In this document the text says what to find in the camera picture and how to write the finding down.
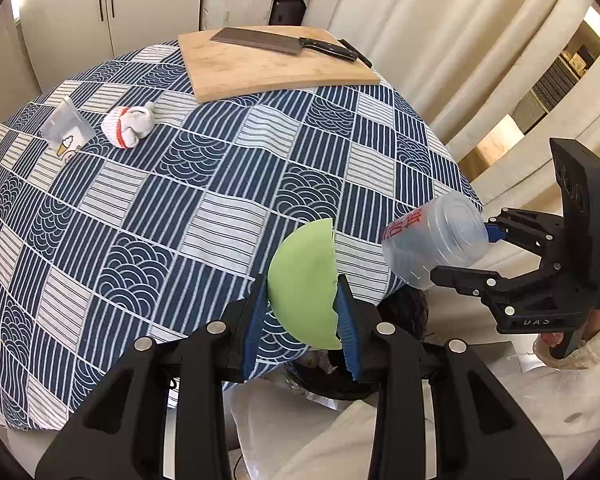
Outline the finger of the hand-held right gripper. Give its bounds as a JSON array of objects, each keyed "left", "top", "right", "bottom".
[
  {"left": 484, "top": 207, "right": 565, "bottom": 262},
  {"left": 430, "top": 265, "right": 542, "bottom": 307}
]

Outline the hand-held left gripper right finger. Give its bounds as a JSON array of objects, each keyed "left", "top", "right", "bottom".
[{"left": 332, "top": 275, "right": 563, "bottom": 480}]

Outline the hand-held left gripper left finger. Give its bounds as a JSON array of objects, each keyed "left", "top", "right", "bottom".
[{"left": 35, "top": 276, "right": 271, "bottom": 480}]

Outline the clear plastic cup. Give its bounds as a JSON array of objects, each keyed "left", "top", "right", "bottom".
[{"left": 382, "top": 192, "right": 490, "bottom": 291}]

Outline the green broken bowl piece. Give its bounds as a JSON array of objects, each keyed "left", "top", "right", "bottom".
[{"left": 267, "top": 217, "right": 343, "bottom": 351}]

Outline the person's right forearm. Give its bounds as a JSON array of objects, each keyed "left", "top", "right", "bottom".
[{"left": 532, "top": 307, "right": 600, "bottom": 436}]

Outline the person's right hand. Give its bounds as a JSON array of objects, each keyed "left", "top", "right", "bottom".
[{"left": 539, "top": 249, "right": 600, "bottom": 350}]

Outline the person's white garment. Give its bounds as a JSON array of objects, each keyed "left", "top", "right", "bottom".
[{"left": 275, "top": 375, "right": 600, "bottom": 480}]

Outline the blue patterned tablecloth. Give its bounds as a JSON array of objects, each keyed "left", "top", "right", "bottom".
[{"left": 0, "top": 40, "right": 483, "bottom": 431}]

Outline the wooden shelf unit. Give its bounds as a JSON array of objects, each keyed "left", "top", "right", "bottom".
[{"left": 510, "top": 5, "right": 600, "bottom": 126}]

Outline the cream curtain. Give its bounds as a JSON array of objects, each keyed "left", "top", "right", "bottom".
[{"left": 300, "top": 0, "right": 600, "bottom": 271}]

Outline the black slim tool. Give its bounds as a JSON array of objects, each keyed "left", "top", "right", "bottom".
[{"left": 337, "top": 38, "right": 374, "bottom": 69}]

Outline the white rolled sock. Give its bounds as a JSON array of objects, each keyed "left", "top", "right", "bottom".
[{"left": 101, "top": 101, "right": 157, "bottom": 149}]

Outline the wooden cutting board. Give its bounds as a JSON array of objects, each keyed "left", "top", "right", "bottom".
[{"left": 177, "top": 25, "right": 382, "bottom": 105}]

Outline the clear printed plastic bag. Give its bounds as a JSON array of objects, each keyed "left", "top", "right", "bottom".
[{"left": 41, "top": 96, "right": 96, "bottom": 158}]

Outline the black appliance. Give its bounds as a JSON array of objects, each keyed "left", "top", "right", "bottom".
[{"left": 270, "top": 0, "right": 307, "bottom": 27}]

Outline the white box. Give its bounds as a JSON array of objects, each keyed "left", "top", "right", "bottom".
[{"left": 200, "top": 0, "right": 276, "bottom": 31}]

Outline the white cabinet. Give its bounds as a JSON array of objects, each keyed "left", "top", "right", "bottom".
[{"left": 10, "top": 0, "right": 206, "bottom": 91}]

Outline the cleaver with black handle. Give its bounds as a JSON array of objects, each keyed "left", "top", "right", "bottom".
[{"left": 210, "top": 27, "right": 358, "bottom": 62}]

